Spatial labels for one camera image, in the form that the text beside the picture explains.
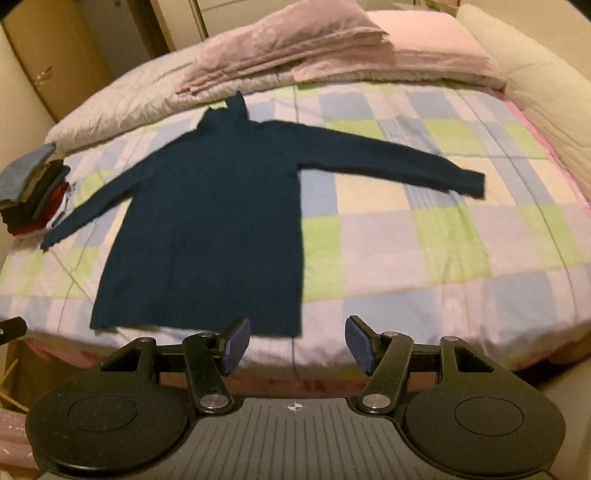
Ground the checkered bed sheet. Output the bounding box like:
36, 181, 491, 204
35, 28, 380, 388
0, 76, 591, 370

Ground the dark folded garment yellow print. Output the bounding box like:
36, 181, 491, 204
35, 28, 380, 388
21, 159, 68, 204

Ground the pink pillow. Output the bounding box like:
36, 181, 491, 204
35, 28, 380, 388
293, 9, 506, 90

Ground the wooden cabinet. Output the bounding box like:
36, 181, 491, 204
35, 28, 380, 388
0, 0, 112, 123

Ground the mauve velvet pillow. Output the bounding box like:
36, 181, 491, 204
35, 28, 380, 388
178, 0, 395, 95

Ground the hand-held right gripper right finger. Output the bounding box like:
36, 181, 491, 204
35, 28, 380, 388
345, 315, 498, 415

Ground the white folded garment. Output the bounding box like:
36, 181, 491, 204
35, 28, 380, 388
48, 182, 77, 229

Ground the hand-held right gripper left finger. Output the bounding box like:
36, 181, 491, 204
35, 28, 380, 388
99, 316, 252, 415

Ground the dark blue sweater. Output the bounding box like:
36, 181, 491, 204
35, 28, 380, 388
41, 91, 486, 339

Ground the pink bed skirt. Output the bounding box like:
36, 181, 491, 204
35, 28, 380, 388
25, 337, 555, 386

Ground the cream wardrobe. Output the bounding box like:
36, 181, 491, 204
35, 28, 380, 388
150, 0, 287, 40

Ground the cream padded headboard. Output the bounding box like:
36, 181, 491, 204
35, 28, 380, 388
455, 4, 591, 204

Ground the red folded garment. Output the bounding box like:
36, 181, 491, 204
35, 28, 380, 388
34, 182, 70, 229

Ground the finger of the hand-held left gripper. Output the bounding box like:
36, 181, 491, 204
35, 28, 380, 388
0, 318, 27, 344

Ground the stack of folded clothes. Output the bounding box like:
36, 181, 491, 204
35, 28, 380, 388
2, 168, 71, 234

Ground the grey folded garment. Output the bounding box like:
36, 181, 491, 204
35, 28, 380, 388
0, 143, 57, 206

